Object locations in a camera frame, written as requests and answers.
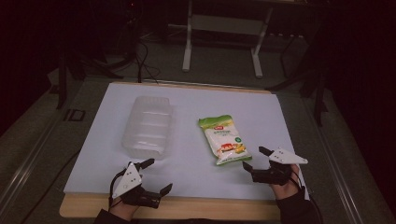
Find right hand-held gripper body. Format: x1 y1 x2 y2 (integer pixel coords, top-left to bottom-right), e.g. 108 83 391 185
250 147 309 187

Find green and white snack packet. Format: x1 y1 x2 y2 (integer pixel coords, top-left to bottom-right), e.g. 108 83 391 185
197 114 253 167

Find thin black floor cable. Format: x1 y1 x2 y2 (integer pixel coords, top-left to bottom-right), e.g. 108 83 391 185
19 148 82 224

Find white table mat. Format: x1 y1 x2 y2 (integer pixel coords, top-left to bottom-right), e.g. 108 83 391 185
63 81 310 202

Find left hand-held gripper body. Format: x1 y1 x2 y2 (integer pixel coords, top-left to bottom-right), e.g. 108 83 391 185
111 161 162 209

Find white metal table frame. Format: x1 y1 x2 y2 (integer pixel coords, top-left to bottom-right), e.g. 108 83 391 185
181 0 276 79

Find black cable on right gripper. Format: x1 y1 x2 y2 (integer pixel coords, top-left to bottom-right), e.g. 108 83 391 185
289 166 325 224

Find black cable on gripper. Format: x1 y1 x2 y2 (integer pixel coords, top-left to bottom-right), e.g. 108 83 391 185
289 166 325 224
107 168 129 209

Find person's right hand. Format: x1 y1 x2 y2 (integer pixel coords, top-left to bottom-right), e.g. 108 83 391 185
269 163 302 201

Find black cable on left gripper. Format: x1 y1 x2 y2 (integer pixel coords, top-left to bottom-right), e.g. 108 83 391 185
107 168 129 209

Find metal floor rail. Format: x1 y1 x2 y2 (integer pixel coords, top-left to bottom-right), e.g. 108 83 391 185
302 97 367 224
0 115 64 213

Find black rectangular floor plate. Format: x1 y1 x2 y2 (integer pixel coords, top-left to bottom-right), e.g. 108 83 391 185
63 107 87 122

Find clear plastic container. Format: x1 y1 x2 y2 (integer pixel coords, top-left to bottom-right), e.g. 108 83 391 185
120 95 174 161

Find black metal stand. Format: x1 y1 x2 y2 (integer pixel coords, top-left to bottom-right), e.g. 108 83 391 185
266 27 330 128
55 52 87 110

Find person's left hand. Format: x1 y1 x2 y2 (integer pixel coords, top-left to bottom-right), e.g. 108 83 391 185
108 198 140 223

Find black floor cables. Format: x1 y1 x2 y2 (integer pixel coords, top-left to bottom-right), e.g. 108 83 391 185
134 38 163 84

